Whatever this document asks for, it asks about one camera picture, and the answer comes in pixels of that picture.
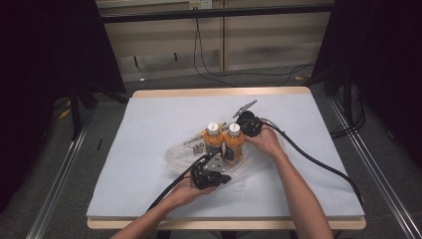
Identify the person's left hand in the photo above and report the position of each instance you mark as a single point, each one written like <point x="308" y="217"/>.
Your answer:
<point x="187" y="195"/>

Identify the metal floor rail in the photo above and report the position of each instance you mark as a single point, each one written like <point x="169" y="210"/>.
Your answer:
<point x="56" y="186"/>
<point x="381" y="172"/>

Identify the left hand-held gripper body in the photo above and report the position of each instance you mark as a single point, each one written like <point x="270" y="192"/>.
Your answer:
<point x="212" y="166"/>

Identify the white wall socket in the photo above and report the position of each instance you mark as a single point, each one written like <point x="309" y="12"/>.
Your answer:
<point x="200" y="4"/>

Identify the white table mat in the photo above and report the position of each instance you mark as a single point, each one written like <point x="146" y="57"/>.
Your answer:
<point x="139" y="132"/>

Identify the orange drink bottle white cap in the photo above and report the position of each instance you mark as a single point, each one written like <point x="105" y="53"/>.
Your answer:
<point x="234" y="146"/>
<point x="213" y="141"/>

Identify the clear plastic bag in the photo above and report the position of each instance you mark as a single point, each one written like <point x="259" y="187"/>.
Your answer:
<point x="185" y="152"/>

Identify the black stand pole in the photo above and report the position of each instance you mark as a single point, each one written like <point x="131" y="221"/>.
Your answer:
<point x="75" y="113"/>

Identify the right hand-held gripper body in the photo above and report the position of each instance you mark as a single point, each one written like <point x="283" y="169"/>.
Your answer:
<point x="251" y="124"/>

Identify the person's right hand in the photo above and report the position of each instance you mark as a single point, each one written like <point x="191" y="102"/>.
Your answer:
<point x="267" y="141"/>

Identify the black horizontal bar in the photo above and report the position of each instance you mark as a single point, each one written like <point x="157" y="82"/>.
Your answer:
<point x="215" y="13"/>

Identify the black curtain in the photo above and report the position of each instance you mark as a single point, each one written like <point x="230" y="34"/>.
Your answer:
<point x="43" y="66"/>
<point x="381" y="66"/>

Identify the small black stick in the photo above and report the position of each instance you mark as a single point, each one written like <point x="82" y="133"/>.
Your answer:
<point x="100" y="143"/>

